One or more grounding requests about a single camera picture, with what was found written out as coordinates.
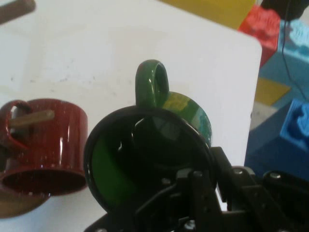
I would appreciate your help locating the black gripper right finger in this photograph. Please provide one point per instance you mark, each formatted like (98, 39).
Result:
(243, 193)

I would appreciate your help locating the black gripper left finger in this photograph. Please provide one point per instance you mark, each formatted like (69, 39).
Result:
(190, 193)

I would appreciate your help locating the green mug with white print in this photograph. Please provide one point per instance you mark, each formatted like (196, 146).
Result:
(108, 169)

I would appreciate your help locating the blue giant building block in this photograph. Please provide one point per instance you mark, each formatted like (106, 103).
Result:
(297, 125)

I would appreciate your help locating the yellow flat panel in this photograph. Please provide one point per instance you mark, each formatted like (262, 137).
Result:
(270, 91)

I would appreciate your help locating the red mug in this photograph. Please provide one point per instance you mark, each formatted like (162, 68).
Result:
(55, 135)

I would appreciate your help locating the small red building block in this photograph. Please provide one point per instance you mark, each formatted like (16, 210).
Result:
(263, 26)

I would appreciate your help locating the brown wooden mug tree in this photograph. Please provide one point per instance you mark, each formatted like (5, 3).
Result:
(14, 205)

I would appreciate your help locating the yellow giant building block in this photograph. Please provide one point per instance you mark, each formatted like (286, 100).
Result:
(212, 9)

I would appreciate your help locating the bulky black object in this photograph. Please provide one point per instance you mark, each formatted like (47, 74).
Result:
(294, 7)

